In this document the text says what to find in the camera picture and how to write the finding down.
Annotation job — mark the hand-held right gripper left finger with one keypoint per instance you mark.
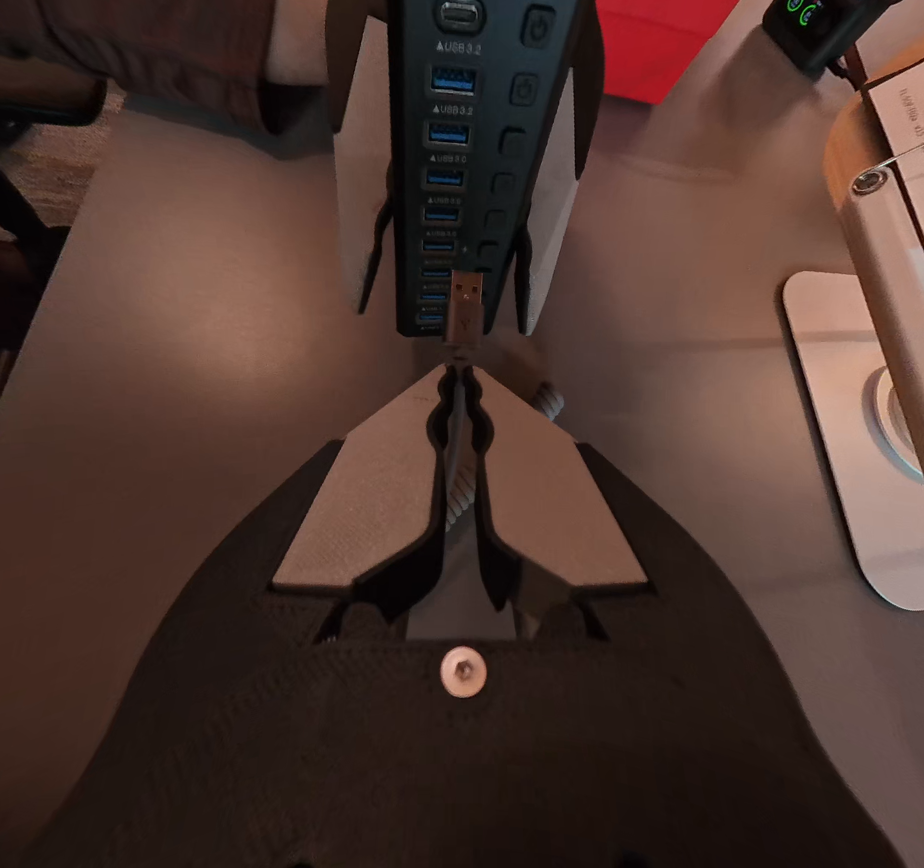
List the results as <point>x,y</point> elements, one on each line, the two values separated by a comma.
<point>361,514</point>

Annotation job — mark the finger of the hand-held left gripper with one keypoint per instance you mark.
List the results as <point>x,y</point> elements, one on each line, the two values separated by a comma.
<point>559,218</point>
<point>361,160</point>

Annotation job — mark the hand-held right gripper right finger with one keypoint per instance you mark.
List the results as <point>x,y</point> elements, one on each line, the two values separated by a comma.
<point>556,514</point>

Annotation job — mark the black multi-port usb hub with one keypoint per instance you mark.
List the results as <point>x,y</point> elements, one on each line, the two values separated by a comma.
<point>476,124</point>

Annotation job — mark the red plastic bin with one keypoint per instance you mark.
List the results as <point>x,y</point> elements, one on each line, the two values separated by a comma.
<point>664,16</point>

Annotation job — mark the person's left forearm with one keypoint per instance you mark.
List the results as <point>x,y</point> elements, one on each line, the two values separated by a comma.
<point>144,16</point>

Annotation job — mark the person's left hand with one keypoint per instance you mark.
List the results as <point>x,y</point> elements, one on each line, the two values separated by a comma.
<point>303,16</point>

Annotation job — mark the white display stand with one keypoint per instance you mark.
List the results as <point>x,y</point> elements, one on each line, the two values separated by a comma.
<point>830,377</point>

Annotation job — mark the black charging case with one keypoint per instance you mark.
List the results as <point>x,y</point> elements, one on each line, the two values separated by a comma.
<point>830,37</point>

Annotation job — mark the printed instruction sheet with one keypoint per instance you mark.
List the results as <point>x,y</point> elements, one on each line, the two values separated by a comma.
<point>902,117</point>

